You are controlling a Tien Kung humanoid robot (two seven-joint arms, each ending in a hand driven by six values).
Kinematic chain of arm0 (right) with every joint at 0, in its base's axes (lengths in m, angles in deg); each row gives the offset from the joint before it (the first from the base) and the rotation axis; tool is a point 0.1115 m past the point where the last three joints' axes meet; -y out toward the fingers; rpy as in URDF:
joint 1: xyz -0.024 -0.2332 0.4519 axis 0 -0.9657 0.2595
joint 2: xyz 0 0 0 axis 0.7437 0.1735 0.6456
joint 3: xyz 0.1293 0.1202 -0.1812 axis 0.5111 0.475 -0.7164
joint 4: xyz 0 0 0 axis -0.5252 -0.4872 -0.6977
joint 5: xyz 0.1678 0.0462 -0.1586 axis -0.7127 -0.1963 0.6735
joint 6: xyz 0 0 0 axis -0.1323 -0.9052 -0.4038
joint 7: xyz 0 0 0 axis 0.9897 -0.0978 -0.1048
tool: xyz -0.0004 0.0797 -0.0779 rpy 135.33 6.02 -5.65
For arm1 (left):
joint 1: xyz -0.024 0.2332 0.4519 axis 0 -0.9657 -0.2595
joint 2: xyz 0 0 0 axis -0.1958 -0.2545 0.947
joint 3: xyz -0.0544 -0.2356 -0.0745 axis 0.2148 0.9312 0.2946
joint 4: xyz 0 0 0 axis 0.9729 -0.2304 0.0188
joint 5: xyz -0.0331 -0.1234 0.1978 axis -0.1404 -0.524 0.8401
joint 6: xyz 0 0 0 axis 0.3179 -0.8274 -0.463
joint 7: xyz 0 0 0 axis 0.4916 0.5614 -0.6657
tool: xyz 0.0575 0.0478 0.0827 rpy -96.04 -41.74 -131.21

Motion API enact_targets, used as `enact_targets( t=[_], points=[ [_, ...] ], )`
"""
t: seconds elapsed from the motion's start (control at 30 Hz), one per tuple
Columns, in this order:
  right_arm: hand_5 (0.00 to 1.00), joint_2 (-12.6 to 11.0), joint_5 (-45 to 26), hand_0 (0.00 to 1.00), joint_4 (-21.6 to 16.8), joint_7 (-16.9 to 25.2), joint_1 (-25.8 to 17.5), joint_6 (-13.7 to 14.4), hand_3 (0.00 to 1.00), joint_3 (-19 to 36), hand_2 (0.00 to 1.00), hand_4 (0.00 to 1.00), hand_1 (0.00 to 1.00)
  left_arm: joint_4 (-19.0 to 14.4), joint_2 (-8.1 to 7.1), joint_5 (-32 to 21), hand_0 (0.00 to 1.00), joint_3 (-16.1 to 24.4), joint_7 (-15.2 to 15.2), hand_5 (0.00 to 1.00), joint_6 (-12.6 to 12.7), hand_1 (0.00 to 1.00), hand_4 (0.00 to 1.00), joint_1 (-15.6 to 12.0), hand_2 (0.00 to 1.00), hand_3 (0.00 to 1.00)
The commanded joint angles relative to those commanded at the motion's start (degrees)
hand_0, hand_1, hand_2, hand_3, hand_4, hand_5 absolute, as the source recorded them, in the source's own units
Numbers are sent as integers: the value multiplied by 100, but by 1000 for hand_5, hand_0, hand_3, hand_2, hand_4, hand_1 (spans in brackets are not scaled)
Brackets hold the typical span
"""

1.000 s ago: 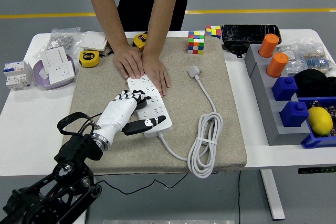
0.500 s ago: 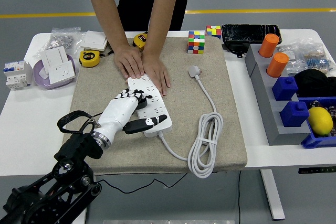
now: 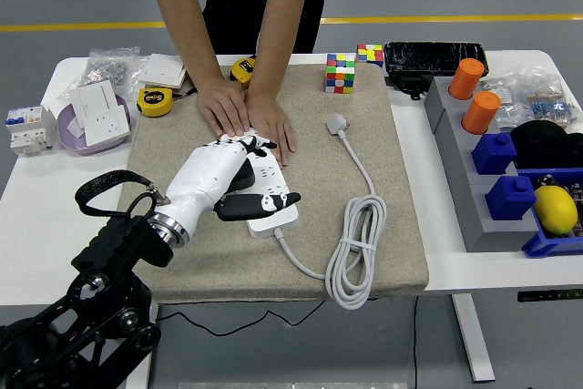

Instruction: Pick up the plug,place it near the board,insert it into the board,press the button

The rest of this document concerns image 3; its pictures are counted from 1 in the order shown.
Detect purple bowl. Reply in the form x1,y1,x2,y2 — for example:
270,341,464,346
56,93,139,157

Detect black table control panel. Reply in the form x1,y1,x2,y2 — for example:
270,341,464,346
517,289,583,303

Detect white switch panel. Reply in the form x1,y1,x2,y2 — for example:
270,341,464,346
68,79,120,130

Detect thin black plug cord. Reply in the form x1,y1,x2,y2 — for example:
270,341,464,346
154,300,327,339

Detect yellow lemon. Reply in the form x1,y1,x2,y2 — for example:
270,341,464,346
532,186,579,238

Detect black plug adapter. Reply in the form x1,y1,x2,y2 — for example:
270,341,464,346
227,156,257,192

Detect large colourful puzzle cube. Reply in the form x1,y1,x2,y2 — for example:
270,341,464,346
324,52,358,95

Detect clear bag of screws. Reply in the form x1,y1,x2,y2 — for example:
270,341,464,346
67,46,149,98

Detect white circuit breaker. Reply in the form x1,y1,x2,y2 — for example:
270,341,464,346
5,105,58,157

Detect white wall socket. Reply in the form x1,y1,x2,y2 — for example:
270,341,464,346
83,105,133,144

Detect clear bag of blue resistors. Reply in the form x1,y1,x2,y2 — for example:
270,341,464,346
518,65,583,130

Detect small colourful puzzle cube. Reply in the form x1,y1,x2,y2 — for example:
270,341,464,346
356,43,386,67

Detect clear bag of white parts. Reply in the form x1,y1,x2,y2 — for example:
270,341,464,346
480,74,532,131

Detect white flat switch plate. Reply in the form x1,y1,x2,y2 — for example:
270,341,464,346
136,52,189,89

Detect white power strip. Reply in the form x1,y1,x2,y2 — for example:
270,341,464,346
217,131,301,240

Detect black hanging cable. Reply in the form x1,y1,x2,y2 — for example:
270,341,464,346
412,295,420,389

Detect blue plastic bin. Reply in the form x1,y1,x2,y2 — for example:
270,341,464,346
514,168,583,259

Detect person's right hand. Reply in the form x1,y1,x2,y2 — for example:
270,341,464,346
196,77,252,138

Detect orange cylinder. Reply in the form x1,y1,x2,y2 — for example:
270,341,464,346
448,58,486,101
462,91,502,136

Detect yellow black tape measure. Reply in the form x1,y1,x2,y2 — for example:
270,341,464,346
136,87,176,118
230,55,259,89

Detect person's left hand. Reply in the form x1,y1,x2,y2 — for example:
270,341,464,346
245,90,297,168

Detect black wrapped box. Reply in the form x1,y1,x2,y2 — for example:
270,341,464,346
384,41,491,78

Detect grey block holder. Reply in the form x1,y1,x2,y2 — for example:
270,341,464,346
424,75,541,253

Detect dark circuit board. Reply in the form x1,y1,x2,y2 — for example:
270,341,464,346
562,182,583,239

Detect white power strip cable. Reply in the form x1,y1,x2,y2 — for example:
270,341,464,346
271,113,388,312

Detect black cloth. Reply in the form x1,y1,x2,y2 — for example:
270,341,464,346
508,119,583,170

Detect blue block with knob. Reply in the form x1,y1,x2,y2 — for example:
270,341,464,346
471,132,519,176
485,175,537,222

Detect black small device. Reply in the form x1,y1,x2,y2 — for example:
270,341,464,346
385,72,434,102

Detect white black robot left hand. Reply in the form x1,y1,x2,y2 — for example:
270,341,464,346
152,136,302,239

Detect beige fabric mat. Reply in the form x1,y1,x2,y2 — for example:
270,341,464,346
113,63,432,306

